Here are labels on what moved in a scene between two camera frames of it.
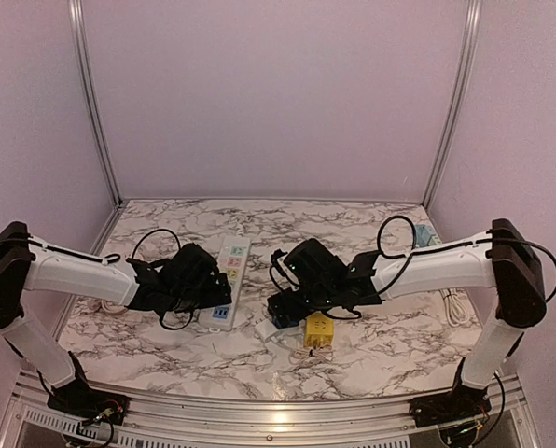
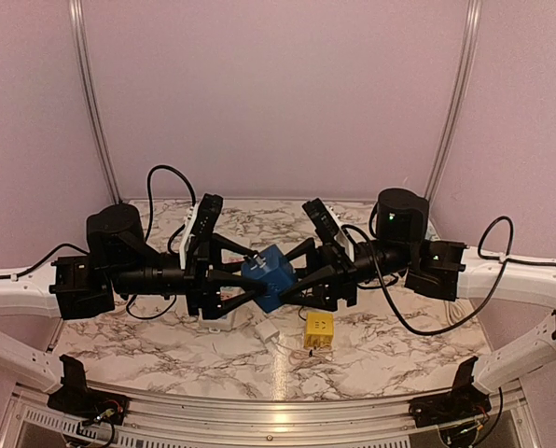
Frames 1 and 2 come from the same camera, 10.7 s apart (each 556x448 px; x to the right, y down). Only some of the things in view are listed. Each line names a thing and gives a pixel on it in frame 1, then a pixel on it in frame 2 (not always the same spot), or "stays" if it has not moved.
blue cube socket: (284, 323) -> (272, 269)
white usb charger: (266, 329) stays
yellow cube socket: (319, 330) stays
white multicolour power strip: (231, 261) stays
